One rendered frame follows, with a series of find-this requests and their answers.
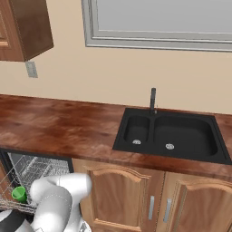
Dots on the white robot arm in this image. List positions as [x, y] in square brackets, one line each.
[51, 205]

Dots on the wooden cupboard door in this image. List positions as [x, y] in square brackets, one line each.
[120, 199]
[199, 205]

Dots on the dishwasher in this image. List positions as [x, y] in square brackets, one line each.
[36, 169]

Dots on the green cup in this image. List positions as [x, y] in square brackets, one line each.
[19, 194]

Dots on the black tap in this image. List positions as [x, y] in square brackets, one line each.
[152, 101]

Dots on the black double sink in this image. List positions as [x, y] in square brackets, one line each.
[172, 136]

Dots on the grey framed window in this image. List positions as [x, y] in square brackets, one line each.
[160, 24]

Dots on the grey wall socket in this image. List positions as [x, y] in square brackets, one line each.
[31, 69]

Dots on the wooden wall cupboard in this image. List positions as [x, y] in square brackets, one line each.
[22, 27]

